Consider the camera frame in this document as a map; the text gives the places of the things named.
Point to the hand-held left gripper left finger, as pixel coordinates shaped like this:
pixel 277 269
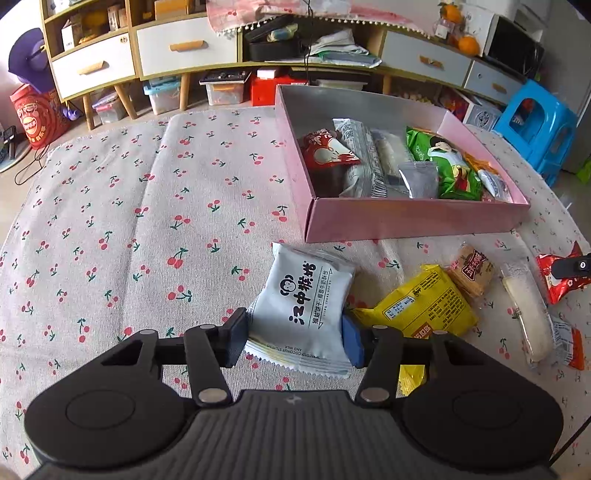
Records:
pixel 236 337

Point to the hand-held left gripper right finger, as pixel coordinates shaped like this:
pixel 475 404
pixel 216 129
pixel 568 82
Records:
pixel 353 341

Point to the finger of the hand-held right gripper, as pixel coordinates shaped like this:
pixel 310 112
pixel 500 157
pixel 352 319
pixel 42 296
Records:
pixel 572 266

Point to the small red snack packet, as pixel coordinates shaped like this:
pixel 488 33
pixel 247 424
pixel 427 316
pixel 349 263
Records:
pixel 551 288

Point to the white monkey-print snack packet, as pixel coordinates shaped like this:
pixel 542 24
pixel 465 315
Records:
pixel 300 304

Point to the pink cardboard box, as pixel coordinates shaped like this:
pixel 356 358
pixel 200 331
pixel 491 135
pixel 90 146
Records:
pixel 415 219

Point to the green snack packet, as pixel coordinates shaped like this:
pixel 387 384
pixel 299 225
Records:
pixel 445 161

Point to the grey foil snack packet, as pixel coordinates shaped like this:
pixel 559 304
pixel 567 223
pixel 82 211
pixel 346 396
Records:
pixel 419 181

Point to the large red snack packet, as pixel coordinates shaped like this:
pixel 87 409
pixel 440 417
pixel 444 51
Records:
pixel 325 154

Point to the orange-end wrapped rice roll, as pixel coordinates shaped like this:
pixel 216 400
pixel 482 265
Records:
pixel 531 314

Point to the yellow snack packet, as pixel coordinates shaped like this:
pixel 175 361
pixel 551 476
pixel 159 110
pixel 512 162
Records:
pixel 425 304

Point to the brown-label biscuit packet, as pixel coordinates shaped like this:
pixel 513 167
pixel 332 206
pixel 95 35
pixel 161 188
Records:
pixel 471 270

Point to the blue plastic stool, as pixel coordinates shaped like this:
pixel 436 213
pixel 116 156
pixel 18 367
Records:
pixel 535 129

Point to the white blue-print box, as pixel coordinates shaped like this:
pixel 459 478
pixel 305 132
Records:
pixel 482 117

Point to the cherry-print tablecloth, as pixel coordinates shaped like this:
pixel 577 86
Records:
pixel 115 207

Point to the white striped snack bar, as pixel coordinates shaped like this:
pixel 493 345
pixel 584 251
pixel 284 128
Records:
pixel 358 147

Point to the black microwave oven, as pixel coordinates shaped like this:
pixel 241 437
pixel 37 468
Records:
pixel 515 46

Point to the orange fruit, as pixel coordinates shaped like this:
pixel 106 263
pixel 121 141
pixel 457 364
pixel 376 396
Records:
pixel 468 45
pixel 451 13

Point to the red box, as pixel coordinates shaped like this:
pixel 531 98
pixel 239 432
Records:
pixel 270 91

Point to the blue-lid storage bin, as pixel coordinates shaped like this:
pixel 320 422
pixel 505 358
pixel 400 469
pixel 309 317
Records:
pixel 162 96

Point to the small clear storage bin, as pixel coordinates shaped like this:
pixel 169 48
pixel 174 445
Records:
pixel 110 108

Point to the stack of papers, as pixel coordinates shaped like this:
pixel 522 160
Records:
pixel 344 48

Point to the red printed bag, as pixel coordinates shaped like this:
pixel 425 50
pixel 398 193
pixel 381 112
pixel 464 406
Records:
pixel 39 117

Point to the wooden cabinet with grey drawers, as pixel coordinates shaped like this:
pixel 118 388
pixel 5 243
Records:
pixel 184 46

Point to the black case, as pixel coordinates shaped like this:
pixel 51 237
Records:
pixel 272 39

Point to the pink cherry-print runner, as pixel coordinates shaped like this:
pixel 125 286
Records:
pixel 323 14

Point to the purple hat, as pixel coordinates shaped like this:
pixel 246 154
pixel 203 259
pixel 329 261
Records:
pixel 30 57

